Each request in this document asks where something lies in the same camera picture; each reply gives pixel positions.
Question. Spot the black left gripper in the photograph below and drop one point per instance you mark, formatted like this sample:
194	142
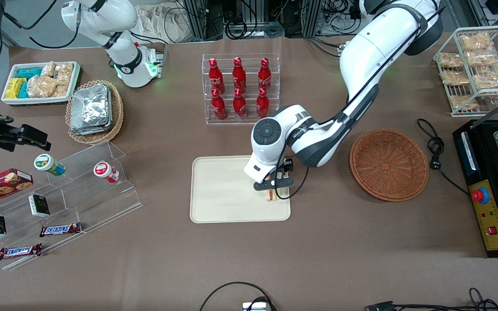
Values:
287	166

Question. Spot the triangle sandwich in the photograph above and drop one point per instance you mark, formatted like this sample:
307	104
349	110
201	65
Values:
271	198

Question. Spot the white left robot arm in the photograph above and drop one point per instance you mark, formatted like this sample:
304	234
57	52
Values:
374	56

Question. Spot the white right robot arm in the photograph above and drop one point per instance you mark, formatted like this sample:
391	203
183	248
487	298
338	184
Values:
115	26

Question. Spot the white rectangular snack tray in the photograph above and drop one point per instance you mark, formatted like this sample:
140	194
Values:
11	100

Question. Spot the beige plastic tray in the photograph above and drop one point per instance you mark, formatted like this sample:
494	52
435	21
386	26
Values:
223	194

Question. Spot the oval light wicker basket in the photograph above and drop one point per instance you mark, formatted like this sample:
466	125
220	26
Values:
118	112

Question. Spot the round brown wicker basket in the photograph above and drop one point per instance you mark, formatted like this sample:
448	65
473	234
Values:
389	166

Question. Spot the green lid white cup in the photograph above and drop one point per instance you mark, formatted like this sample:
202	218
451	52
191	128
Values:
46	163

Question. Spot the teal snack packet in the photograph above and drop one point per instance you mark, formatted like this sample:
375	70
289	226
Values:
23	90
29	72

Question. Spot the clear bagged rice crackers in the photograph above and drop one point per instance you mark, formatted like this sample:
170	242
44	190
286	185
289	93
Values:
41	86
64	73
48	69
61	90

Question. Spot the yellow snack packet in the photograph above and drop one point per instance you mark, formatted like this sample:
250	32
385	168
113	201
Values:
14	87

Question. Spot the stack of foil containers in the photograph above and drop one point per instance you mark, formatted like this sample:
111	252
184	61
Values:
90	110

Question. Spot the red lid white cup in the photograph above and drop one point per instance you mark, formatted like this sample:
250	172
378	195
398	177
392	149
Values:
103	170

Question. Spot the red cola bottle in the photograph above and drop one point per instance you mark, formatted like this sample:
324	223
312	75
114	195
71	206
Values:
265	75
262	106
240	106
218	107
215	77
239	75

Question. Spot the clear acrylic stepped stand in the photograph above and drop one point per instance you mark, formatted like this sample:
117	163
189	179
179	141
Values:
97	203

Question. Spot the brown snickers bar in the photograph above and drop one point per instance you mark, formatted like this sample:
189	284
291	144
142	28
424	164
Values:
60	230
19	251

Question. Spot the small silver device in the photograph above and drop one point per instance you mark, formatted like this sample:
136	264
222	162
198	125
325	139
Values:
255	306

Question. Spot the clear acrylic bottle rack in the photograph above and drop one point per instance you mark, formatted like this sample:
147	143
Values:
251	65

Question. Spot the cream cloth bag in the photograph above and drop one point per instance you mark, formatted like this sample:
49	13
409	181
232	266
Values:
162	21

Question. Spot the bagged fried snack pack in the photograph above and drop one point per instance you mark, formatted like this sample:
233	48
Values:
476	41
455	78
450	60
463	102
491	78
482	57

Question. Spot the black machine yellow panel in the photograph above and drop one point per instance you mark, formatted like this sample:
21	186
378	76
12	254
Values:
495	216

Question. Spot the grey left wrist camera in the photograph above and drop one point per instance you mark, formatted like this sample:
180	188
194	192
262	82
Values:
257	172

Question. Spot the aluminium equipment frame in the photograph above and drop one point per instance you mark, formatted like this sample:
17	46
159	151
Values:
301	17

